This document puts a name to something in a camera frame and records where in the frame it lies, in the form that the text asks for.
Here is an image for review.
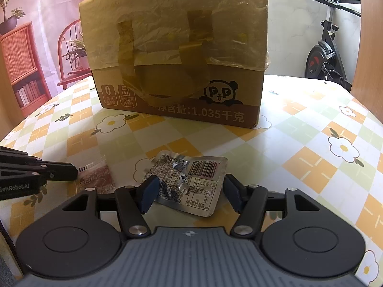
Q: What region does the black exercise bike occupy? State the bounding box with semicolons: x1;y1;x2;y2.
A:
304;0;363;93

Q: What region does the printed wall backdrop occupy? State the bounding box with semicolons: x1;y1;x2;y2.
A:
0;0;128;118

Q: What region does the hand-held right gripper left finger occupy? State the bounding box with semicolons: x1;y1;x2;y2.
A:
61;175;160;239

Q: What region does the brown clear snack packet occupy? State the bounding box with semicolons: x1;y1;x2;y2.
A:
76;155;117;194

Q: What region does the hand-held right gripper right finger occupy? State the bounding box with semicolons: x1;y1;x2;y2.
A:
224;173;325;240

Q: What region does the wooden panel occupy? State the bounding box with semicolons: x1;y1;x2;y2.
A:
349;0;383;104
0;79;28;139

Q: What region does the floral checked tablecloth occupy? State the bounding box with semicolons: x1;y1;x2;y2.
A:
0;74;383;286

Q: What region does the taped cardboard box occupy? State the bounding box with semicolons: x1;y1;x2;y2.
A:
78;0;271;130

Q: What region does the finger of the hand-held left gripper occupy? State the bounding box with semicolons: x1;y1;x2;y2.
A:
0;161;79;182
0;145;43;163

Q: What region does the silver foil snack packet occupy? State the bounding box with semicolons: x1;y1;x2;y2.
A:
150;150;229;218

